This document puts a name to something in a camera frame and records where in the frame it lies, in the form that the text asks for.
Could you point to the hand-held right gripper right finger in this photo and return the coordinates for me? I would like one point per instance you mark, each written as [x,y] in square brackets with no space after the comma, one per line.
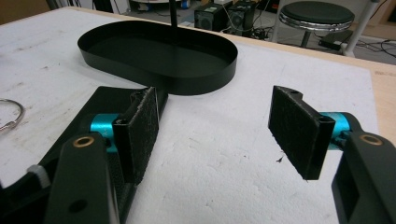
[299,133]

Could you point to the black round stool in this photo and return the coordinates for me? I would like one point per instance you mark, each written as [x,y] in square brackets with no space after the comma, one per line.
[314,14]

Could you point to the white metal table leg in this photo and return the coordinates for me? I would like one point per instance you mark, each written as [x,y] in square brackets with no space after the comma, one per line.
[278,21]
[359,28]

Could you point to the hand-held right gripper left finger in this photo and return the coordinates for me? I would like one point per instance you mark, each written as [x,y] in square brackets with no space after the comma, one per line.
[140,133]

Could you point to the black computer tower green label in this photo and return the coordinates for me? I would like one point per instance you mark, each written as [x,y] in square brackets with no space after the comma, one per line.
[208,18]

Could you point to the black power brick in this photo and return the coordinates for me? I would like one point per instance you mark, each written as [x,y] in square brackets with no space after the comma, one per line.
[334,39]

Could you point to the blue tape roll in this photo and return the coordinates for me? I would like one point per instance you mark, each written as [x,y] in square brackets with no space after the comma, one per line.
[185,3]

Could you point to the black oval tray with stand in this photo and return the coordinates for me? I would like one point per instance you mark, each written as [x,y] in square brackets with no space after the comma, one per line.
[130,51]

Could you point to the black wallet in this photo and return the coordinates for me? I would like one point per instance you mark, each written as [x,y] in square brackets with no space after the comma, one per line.
[106,99]

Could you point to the white foam mat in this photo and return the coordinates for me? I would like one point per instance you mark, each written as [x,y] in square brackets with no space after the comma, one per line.
[218,161]

